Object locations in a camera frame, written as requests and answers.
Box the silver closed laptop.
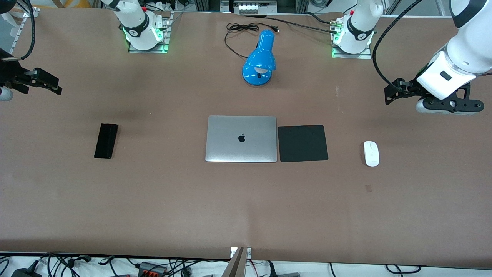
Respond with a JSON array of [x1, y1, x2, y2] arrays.
[[205, 115, 278, 163]]

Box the black power adapter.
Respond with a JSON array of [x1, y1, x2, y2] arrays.
[[11, 267, 43, 277]]

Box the white computer mouse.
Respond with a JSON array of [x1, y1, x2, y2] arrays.
[[364, 141, 380, 167]]

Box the thick black table cable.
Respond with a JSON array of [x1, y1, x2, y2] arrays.
[[246, 14, 339, 34]]

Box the grey box with orange connectors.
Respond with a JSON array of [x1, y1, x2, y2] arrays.
[[135, 261, 169, 277]]

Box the white device with sockets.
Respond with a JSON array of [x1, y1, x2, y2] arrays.
[[238, 0, 278, 15]]

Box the tangled black floor cables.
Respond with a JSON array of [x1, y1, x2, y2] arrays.
[[0, 252, 231, 277]]

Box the black square mouse pad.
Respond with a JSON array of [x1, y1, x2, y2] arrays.
[[277, 125, 329, 163]]

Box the black smartphone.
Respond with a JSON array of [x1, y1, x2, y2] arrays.
[[94, 123, 119, 159]]

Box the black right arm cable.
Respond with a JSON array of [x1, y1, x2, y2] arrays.
[[15, 0, 36, 61]]

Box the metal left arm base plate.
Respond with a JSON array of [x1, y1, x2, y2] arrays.
[[332, 15, 372, 59]]

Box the blue desk lamp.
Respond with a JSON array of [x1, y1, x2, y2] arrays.
[[242, 29, 276, 87]]

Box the black lamp power cord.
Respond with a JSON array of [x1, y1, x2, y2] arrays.
[[224, 22, 280, 59]]

